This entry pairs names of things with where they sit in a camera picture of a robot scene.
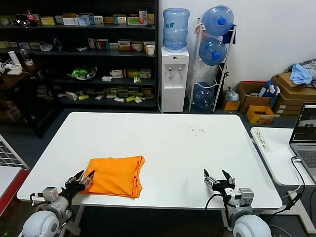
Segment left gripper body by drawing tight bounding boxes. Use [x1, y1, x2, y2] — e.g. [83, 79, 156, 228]
[61, 184, 86, 200]

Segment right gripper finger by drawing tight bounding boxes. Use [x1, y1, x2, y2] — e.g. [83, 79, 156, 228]
[203, 168, 220, 190]
[222, 169, 236, 187]

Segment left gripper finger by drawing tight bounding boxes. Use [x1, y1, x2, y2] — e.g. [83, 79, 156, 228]
[78, 169, 96, 190]
[65, 170, 85, 187]

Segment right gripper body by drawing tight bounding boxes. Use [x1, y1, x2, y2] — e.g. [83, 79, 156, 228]
[213, 182, 237, 198]

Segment orange t-shirt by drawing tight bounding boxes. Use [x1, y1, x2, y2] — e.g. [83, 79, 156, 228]
[78, 155, 146, 199]

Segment white table leg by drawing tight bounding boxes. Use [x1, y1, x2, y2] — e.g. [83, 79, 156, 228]
[66, 206, 86, 235]
[221, 209, 234, 232]

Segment handwritten paper strip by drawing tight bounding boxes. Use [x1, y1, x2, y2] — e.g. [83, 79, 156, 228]
[253, 128, 270, 154]

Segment red white cart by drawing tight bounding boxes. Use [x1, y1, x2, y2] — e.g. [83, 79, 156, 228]
[0, 166, 30, 206]

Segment small yellow printed box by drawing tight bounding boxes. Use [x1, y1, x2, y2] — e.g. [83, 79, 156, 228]
[246, 105, 276, 125]

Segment white grid panel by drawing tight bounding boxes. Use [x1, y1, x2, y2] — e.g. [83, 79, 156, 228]
[0, 135, 25, 171]

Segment plain yellow box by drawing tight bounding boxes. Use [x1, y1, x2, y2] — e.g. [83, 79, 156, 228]
[221, 99, 241, 112]

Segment grey laptop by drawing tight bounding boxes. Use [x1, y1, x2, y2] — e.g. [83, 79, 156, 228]
[288, 102, 316, 185]

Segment white side table base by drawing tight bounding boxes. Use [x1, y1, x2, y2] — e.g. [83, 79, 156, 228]
[287, 190, 312, 234]

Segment open brown cardboard box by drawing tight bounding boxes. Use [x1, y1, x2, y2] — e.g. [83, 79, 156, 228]
[236, 81, 274, 115]

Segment grey tied plastic bag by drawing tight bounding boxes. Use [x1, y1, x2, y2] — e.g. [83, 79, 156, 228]
[223, 87, 239, 103]

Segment white water dispenser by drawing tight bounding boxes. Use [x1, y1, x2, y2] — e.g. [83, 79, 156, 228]
[160, 46, 190, 114]

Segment stacked flat cardboard boxes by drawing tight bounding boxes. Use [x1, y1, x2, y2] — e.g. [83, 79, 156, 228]
[273, 93, 316, 119]

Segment blue white plastic bag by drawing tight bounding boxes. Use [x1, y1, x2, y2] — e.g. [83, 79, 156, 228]
[258, 80, 281, 99]

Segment clear fruit bowl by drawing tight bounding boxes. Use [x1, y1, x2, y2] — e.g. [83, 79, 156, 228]
[66, 65, 98, 82]

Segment large brown cardboard box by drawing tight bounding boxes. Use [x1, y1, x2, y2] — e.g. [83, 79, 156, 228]
[271, 73, 316, 100]

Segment brown wooden desk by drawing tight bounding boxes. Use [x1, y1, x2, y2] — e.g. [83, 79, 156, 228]
[0, 62, 62, 139]

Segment white metal jug rack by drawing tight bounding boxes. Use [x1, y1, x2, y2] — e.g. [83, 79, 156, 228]
[188, 17, 237, 114]

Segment white cylindrical desk device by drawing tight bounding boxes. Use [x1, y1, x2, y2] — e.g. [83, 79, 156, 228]
[6, 51, 22, 76]

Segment black shelving unit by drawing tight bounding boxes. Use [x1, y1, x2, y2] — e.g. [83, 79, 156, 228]
[0, 0, 159, 113]

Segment light blue crumpled cloth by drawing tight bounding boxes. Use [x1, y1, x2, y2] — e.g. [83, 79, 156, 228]
[289, 63, 314, 86]

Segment purple clear bottle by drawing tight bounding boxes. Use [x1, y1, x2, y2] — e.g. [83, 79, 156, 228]
[19, 48, 34, 67]

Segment blue plastic bottle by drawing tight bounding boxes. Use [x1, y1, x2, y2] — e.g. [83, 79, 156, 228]
[51, 37, 63, 53]

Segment orange medicine box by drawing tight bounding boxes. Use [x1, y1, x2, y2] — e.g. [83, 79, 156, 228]
[94, 39, 109, 50]

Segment grey striped cloth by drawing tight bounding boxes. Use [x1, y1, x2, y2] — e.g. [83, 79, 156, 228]
[301, 59, 316, 72]

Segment dark blue hanging cloth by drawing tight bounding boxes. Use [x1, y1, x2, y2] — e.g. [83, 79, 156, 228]
[222, 25, 237, 46]

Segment cream medicine box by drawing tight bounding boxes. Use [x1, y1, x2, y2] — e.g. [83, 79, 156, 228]
[143, 41, 156, 53]

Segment blue water jug with label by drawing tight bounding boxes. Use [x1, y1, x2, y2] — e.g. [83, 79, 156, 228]
[162, 8, 191, 53]

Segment pink hanging cloth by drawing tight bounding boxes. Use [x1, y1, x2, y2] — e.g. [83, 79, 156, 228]
[194, 23, 207, 42]

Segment blue white medicine box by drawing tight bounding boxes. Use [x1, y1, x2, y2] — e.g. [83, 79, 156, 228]
[74, 15, 90, 27]

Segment cola bottle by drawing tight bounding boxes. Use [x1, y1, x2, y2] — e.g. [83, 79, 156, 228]
[26, 10, 37, 28]

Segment glossy black round object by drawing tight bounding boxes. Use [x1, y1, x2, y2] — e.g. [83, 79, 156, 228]
[14, 14, 28, 27]

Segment tall pink box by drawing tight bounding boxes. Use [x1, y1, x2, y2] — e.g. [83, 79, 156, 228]
[138, 10, 148, 26]

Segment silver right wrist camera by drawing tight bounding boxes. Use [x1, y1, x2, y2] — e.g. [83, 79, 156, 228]
[238, 188, 255, 207]

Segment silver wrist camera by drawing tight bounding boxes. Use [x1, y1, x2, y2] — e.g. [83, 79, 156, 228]
[43, 187, 59, 204]
[238, 188, 255, 207]

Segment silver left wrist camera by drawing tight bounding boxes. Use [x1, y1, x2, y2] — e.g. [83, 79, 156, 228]
[43, 187, 59, 204]

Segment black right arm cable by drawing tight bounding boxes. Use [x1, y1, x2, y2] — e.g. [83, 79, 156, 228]
[204, 194, 234, 232]

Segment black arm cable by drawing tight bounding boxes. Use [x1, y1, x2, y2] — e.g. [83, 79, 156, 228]
[204, 194, 234, 232]
[29, 193, 45, 207]

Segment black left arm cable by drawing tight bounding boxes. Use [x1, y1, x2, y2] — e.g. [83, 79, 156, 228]
[29, 193, 45, 207]

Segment white charging cable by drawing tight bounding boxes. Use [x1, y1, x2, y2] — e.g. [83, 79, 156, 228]
[281, 156, 307, 198]

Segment black power cable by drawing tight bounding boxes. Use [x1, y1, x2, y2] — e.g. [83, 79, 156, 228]
[271, 157, 307, 216]

